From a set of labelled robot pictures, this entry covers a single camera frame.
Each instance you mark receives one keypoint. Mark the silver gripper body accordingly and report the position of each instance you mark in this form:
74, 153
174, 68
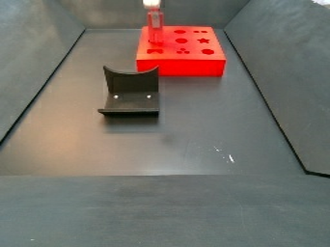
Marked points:
152, 4

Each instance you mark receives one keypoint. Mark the red shape-sorting block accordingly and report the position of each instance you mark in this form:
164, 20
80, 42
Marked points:
189, 53

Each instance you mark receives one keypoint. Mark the black curved cradle holder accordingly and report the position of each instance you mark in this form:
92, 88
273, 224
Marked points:
133, 92

